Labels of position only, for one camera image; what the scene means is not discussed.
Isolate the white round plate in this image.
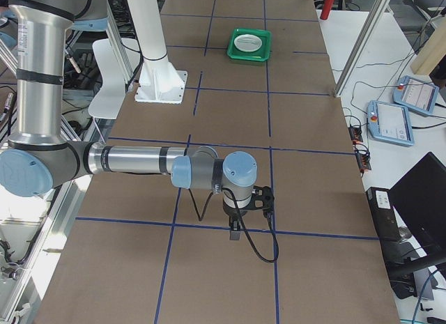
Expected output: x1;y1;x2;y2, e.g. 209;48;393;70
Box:
233;33;263;53

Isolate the blue teach pendant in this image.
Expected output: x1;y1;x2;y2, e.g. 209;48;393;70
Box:
392;75;439;116
367;100;415;146

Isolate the pale green plastic fork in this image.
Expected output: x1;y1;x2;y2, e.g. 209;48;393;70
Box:
237;38;259;44

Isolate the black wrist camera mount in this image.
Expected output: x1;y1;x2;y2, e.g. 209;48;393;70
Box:
252;185;275;213

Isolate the far blue teach pendant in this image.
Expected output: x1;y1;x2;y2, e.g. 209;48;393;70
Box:
392;75;439;116

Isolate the green plastic tray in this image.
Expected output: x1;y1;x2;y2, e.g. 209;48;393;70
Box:
227;28;271;62

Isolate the aluminium frame post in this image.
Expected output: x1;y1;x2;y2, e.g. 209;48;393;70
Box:
334;0;390;97

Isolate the red cylinder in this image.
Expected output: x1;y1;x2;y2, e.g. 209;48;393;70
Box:
320;0;335;20

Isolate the orange connector board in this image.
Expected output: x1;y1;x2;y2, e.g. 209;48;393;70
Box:
348;125;363;143
355;149;371;173

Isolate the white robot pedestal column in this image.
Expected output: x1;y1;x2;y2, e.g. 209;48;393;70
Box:
127;0;187;104

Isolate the black computer box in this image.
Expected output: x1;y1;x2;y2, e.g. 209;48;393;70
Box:
364;186;419;300

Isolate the near blue teach pendant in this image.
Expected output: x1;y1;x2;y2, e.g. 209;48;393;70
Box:
367;100;415;146

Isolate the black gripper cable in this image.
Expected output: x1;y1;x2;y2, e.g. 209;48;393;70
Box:
187;186;280;263

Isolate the white plastic chair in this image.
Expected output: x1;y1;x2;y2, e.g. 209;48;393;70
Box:
89;38;128;119

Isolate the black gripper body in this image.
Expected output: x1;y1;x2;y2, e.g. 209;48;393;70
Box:
223;199;257;227

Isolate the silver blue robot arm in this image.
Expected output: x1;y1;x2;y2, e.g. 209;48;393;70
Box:
1;0;257;240

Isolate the wooden beam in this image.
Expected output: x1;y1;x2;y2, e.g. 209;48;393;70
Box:
410;18;446;75

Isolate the brown paper table cover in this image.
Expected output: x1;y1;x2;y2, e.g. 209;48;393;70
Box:
35;0;399;323

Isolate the black laptop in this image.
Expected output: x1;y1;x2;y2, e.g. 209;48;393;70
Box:
390;152;445;254

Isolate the near orange connector board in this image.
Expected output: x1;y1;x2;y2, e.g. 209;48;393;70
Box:
355;149;371;173

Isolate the far orange connector board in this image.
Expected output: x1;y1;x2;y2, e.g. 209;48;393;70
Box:
348;125;363;143

